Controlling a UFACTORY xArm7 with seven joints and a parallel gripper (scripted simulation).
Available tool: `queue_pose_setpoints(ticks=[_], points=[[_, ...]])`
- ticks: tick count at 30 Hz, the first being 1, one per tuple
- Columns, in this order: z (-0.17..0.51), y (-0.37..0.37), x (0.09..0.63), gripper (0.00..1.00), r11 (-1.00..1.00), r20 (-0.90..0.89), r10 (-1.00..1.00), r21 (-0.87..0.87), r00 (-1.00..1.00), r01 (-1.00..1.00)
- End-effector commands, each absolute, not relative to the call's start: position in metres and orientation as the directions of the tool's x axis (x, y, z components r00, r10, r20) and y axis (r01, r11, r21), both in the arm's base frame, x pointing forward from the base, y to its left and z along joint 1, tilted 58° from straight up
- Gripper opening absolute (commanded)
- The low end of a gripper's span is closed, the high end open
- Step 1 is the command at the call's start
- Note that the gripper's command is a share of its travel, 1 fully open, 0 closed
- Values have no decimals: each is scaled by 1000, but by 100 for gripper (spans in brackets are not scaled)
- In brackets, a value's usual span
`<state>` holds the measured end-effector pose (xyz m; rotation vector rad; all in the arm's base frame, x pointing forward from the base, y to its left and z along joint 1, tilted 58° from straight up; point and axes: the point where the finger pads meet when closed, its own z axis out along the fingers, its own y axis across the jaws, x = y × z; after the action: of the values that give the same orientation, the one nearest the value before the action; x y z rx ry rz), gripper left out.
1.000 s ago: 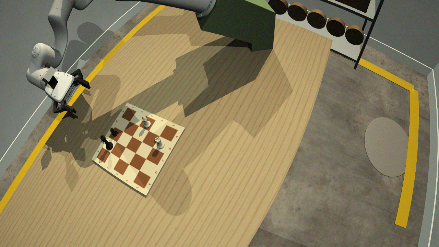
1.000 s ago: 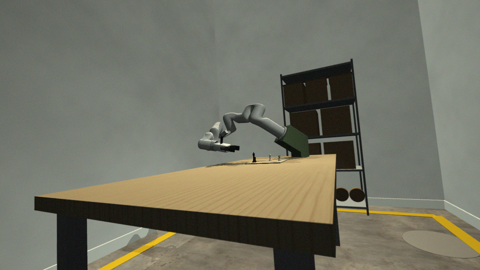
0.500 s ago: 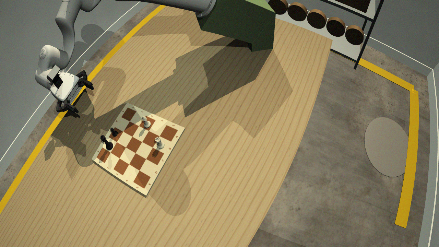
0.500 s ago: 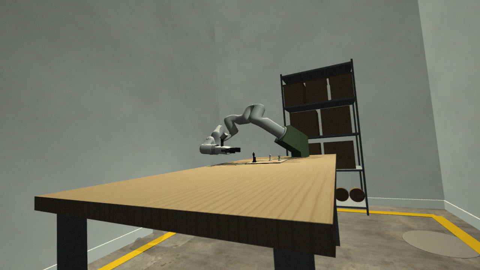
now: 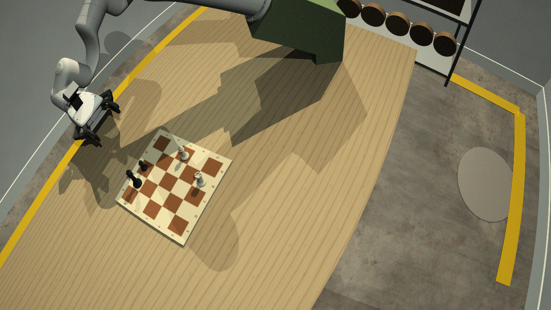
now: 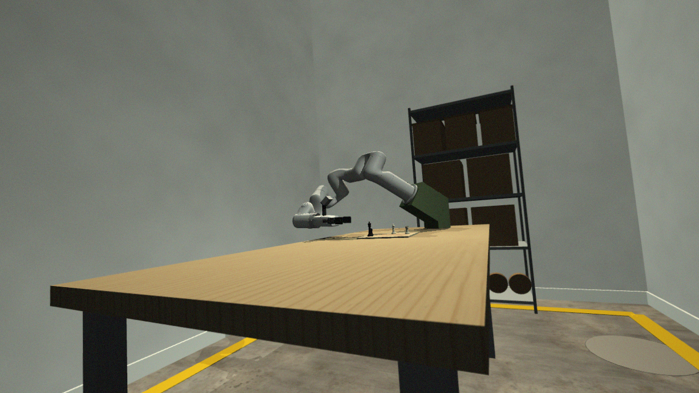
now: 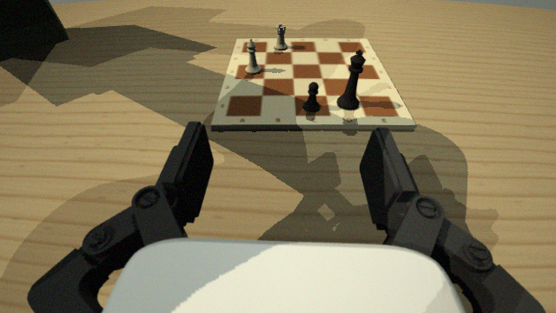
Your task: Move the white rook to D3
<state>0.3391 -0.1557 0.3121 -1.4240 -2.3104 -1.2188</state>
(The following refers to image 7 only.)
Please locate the white bishop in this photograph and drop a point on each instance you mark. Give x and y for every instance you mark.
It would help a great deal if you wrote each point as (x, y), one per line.
(253, 67)

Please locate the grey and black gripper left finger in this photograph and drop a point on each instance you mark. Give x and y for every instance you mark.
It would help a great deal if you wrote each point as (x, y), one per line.
(72, 285)

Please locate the brown and cream chessboard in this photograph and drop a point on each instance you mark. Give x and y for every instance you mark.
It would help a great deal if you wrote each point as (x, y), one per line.
(274, 98)

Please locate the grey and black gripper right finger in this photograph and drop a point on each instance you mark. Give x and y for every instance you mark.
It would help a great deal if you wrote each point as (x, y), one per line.
(395, 204)

